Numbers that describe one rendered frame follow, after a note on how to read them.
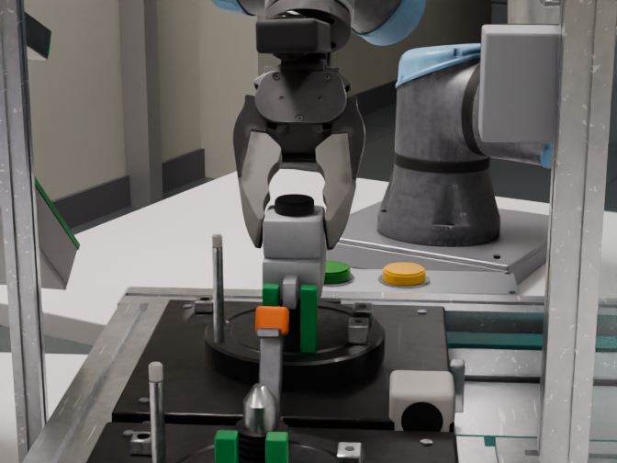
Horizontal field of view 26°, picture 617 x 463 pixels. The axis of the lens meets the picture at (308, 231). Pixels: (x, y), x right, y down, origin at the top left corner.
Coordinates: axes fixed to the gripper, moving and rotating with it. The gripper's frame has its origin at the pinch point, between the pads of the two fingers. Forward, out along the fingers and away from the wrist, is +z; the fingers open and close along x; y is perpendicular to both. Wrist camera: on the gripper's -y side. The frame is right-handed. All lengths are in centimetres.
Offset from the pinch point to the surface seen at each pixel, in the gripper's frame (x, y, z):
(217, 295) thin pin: 5.5, 0.8, 5.3
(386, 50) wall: 0, 504, -333
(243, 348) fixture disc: 3.5, 2.9, 8.7
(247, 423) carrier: 0.6, -16.6, 20.1
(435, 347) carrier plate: -11.0, 8.6, 6.2
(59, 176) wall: 113, 329, -168
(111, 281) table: 25, 51, -16
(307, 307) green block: -1.3, -0.3, 6.5
